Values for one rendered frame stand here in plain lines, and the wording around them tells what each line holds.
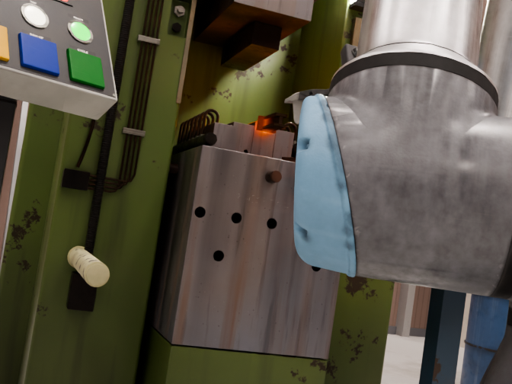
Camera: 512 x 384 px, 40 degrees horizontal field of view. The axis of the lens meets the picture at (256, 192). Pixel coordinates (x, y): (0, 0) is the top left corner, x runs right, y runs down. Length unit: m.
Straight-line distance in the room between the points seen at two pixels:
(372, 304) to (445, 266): 1.41
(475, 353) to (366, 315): 2.28
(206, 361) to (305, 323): 0.25
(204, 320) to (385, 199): 1.09
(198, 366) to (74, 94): 0.65
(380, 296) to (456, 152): 1.44
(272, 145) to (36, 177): 0.79
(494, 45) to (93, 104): 0.81
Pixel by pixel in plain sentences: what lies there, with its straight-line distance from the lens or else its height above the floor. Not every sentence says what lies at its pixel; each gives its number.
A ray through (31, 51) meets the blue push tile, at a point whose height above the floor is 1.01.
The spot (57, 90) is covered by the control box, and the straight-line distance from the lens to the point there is 1.42.
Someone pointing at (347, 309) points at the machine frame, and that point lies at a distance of 1.94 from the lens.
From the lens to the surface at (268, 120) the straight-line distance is 1.66.
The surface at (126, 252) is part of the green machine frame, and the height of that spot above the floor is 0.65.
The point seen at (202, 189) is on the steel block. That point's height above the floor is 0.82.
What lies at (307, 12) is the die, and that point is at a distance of 1.78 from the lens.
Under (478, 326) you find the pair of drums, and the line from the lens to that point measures 4.20.
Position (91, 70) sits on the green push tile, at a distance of 1.46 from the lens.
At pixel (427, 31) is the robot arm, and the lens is 0.63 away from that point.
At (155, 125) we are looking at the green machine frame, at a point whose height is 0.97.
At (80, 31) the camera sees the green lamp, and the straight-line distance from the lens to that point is 1.52.
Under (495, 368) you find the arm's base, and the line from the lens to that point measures 0.62.
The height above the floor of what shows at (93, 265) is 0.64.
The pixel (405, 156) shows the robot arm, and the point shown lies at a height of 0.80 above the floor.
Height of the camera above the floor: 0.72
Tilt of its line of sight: 4 degrees up
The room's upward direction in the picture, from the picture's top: 9 degrees clockwise
